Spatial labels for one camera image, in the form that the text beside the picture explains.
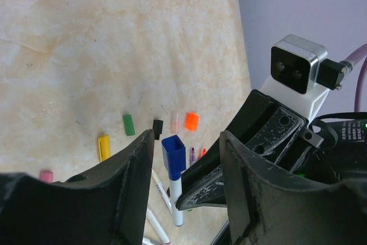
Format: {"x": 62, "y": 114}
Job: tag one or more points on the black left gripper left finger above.
{"x": 105, "y": 204}

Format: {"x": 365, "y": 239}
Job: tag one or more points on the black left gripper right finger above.
{"x": 268, "y": 205}

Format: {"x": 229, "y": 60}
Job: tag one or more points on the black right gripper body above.
{"x": 285, "y": 140}

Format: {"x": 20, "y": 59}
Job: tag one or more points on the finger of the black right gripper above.
{"x": 248, "y": 121}

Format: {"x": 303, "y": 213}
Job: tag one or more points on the pink capped marker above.
{"x": 159, "y": 230}

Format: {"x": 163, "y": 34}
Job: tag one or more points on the blue white marker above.
{"x": 174, "y": 159}

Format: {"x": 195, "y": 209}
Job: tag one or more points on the orange highlighter cap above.
{"x": 192, "y": 121}

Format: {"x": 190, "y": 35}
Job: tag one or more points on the pink marker cap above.
{"x": 46, "y": 176}

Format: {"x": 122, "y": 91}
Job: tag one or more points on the clear pink pen cap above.
{"x": 174, "y": 126}

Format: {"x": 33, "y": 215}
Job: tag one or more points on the black marker cap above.
{"x": 157, "y": 128}

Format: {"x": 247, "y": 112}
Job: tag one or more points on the dark green marker cap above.
{"x": 128, "y": 125}

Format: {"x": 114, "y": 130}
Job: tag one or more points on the yellow capped marker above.
{"x": 161, "y": 189}

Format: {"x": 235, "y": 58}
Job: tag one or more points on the light green capped marker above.
{"x": 147, "y": 241}

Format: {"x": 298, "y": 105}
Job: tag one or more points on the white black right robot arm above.
{"x": 327, "y": 149}

